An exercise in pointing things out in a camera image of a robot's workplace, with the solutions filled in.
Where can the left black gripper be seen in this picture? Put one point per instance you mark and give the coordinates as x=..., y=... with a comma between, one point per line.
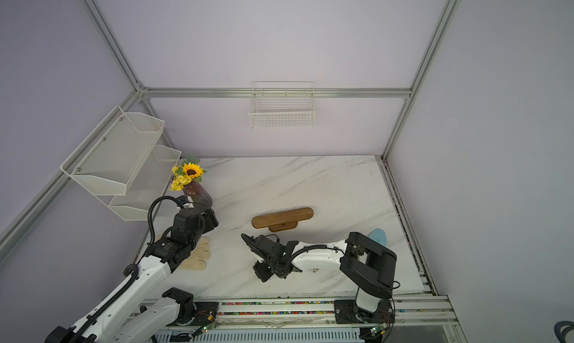
x=208, y=220

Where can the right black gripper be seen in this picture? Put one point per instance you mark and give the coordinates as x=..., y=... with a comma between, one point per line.
x=264, y=273

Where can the wooden watch stand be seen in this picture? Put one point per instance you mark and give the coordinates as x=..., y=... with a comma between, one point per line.
x=282, y=221

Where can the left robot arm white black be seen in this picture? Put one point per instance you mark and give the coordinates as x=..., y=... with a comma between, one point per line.
x=111, y=321

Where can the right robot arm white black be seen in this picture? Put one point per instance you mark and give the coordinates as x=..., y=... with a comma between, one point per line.
x=368, y=264

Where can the beige work glove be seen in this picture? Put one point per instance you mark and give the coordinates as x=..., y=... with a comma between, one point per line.
x=197, y=261

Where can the sunflower bouquet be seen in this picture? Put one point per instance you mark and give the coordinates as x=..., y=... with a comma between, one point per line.
x=188, y=172

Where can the lower white mesh shelf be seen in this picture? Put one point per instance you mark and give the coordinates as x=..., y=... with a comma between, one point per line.
x=151, y=182

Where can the white mesh shelf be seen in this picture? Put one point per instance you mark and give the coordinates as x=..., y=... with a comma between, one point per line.
x=107, y=162
x=151, y=182

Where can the upper white mesh shelf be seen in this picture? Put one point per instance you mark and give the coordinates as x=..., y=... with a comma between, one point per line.
x=107, y=162

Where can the light blue small object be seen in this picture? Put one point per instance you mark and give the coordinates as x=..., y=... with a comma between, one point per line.
x=379, y=236

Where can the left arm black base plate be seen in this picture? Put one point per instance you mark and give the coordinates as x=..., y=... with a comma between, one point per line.
x=204, y=313

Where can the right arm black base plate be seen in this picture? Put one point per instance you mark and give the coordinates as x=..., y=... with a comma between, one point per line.
x=348, y=312

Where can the white wire wall basket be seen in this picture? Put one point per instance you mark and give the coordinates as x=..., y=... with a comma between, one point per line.
x=282, y=105

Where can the aluminium rail frame front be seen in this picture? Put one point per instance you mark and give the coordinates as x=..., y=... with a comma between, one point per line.
x=410, y=310

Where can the black cable loop corner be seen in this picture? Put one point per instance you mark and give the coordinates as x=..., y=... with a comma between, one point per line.
x=561, y=330

